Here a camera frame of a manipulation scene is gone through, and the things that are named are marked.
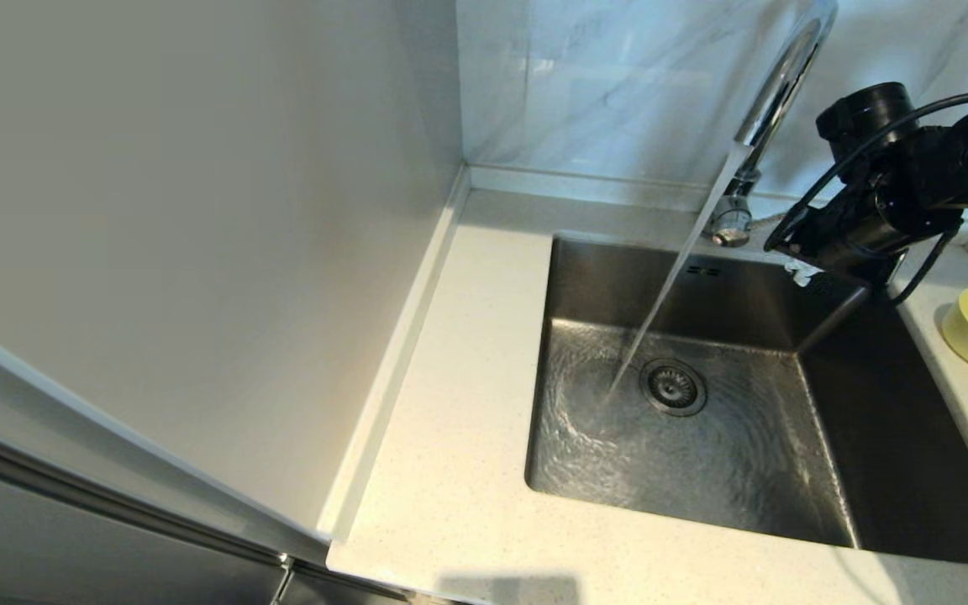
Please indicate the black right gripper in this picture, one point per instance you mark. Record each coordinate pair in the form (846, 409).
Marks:
(849, 235)

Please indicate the round metal drain strainer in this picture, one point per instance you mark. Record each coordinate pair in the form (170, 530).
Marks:
(672, 386)

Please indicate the stainless steel sink basin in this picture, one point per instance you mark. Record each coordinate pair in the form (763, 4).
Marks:
(744, 470)

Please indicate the white tall cabinet panel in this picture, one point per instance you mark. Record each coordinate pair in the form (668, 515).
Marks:
(198, 252)

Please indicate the grey appliance door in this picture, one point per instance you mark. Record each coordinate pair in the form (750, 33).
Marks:
(72, 555)

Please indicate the chrome gooseneck faucet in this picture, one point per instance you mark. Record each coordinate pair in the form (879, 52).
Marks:
(778, 84)

